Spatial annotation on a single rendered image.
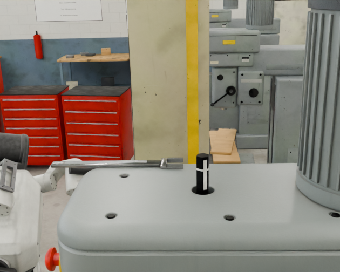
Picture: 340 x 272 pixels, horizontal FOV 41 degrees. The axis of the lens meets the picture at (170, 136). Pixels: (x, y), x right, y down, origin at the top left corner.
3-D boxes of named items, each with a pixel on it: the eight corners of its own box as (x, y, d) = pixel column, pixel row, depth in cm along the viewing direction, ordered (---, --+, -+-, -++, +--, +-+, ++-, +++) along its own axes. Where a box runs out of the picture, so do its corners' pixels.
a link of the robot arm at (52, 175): (87, 186, 159) (51, 194, 160) (85, 163, 163) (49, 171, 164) (81, 178, 153) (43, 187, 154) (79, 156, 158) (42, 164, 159)
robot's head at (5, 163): (-20, 199, 111) (-5, 185, 107) (-15, 170, 117) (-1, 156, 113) (4, 206, 115) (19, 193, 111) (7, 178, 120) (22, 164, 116)
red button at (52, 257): (43, 276, 77) (41, 255, 76) (51, 262, 81) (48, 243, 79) (63, 276, 77) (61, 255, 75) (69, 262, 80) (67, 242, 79)
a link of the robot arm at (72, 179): (94, 198, 162) (63, 197, 157) (92, 171, 167) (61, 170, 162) (104, 184, 153) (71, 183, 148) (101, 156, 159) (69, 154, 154)
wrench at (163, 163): (49, 170, 82) (48, 165, 82) (54, 162, 86) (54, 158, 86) (183, 169, 81) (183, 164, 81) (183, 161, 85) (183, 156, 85)
